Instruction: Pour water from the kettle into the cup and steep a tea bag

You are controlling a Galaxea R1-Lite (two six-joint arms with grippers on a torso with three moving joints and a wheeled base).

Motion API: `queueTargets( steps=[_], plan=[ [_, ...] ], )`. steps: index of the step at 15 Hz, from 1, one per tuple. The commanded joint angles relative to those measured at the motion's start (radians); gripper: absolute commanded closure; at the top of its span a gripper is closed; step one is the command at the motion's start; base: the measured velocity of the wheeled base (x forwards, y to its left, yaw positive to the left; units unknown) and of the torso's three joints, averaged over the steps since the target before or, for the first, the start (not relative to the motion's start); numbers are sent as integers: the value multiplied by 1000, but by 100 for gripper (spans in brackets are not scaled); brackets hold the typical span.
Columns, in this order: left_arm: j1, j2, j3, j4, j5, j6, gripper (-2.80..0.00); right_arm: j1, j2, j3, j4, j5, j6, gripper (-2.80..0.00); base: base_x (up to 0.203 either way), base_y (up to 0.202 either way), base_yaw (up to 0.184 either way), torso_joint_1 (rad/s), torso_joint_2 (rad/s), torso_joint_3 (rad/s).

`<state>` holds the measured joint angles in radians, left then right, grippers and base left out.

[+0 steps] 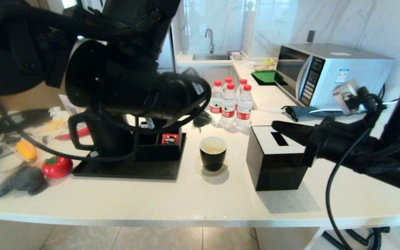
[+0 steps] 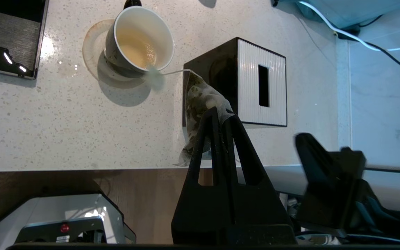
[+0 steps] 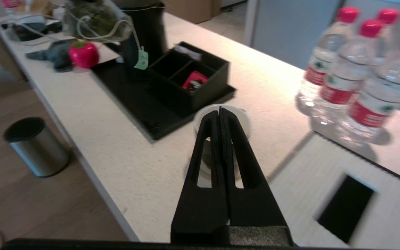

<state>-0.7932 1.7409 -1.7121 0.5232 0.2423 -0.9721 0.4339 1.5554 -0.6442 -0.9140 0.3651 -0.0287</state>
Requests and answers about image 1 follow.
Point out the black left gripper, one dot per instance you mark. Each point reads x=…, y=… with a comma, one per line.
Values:
x=182, y=97

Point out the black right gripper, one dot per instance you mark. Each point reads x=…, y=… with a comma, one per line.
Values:
x=325, y=146

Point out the clear sachet of dark tea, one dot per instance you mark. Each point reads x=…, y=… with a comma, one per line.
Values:
x=202, y=121

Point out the black electric kettle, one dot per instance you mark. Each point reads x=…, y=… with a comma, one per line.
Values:
x=111, y=139

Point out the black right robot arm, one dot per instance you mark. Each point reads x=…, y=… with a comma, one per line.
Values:
x=394, y=149

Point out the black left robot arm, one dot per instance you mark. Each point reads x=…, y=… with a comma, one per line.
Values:
x=99, y=76

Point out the red coffee sachet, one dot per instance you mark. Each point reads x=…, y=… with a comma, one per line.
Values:
x=169, y=139

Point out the water bottles red caps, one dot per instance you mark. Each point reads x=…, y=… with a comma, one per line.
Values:
x=244, y=111
x=215, y=104

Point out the white base cabinet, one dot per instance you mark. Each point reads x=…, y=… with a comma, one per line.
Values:
x=217, y=73

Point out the black tissue box white top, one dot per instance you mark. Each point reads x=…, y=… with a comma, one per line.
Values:
x=273, y=170

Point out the water bottle red cap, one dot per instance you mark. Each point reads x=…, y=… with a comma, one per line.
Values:
x=242, y=82
x=227, y=81
x=228, y=109

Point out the steel kitchen sink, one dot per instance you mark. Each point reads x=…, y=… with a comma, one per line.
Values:
x=208, y=57

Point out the black compartment organizer box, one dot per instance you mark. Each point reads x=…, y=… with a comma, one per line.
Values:
x=158, y=152

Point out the chrome kitchen faucet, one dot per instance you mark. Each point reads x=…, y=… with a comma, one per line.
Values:
x=210, y=38

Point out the green plastic tray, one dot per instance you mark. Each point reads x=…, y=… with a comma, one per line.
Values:
x=264, y=76

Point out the purple bowl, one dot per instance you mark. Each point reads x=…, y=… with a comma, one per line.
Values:
x=234, y=54

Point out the silver microwave oven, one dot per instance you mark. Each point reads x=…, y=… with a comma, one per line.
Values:
x=325, y=69

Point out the black cup white inside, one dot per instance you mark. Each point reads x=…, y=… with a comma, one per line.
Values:
x=213, y=160

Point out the clear round coaster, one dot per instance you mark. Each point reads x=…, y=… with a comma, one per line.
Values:
x=197, y=167

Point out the small white bowl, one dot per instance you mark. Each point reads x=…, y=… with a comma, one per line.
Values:
x=250, y=64

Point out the yellow bowl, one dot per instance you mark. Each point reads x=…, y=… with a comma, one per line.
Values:
x=268, y=62

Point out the black serving tray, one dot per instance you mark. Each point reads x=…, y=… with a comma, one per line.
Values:
x=134, y=171

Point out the red toy chili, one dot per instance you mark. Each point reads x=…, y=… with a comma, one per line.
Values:
x=82, y=132

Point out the small paper card sign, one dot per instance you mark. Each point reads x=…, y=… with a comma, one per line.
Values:
x=64, y=102

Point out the red toy tomato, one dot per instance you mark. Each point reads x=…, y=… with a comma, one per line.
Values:
x=57, y=166

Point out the yellow toy corn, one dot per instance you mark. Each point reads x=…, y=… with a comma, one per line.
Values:
x=26, y=150

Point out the printed placemat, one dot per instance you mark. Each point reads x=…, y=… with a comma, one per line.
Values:
x=16, y=121

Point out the grey wall outlet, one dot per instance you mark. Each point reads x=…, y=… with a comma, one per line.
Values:
x=310, y=37

